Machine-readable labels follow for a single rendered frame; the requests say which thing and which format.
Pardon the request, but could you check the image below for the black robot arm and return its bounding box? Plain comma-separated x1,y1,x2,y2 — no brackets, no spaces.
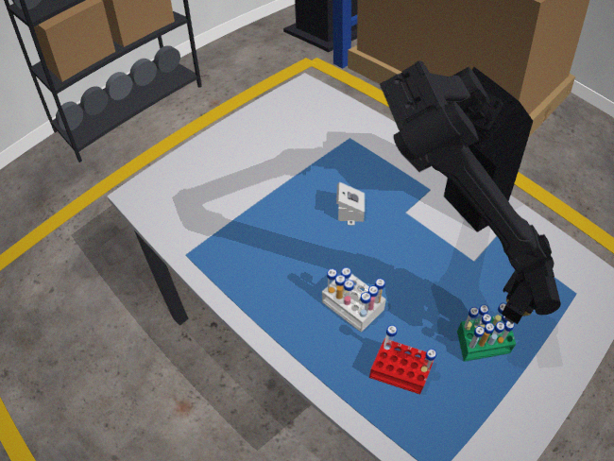
380,60,561,324

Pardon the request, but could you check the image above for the blue bench mat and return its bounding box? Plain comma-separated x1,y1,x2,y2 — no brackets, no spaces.
186,138,576,461

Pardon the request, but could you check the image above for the white tube rack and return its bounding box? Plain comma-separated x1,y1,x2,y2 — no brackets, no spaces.
322,274,386,332

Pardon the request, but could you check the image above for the green test tube rack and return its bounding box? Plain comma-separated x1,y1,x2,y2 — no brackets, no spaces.
457,319,516,362

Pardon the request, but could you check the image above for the red tube rack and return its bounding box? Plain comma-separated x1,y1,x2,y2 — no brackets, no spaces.
369,339,432,395

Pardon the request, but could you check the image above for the test tube with blue cap and pink liquid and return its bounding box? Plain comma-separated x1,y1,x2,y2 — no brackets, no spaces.
344,280,354,305

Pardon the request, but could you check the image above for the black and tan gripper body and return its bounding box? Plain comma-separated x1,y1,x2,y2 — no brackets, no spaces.
503,271,535,314

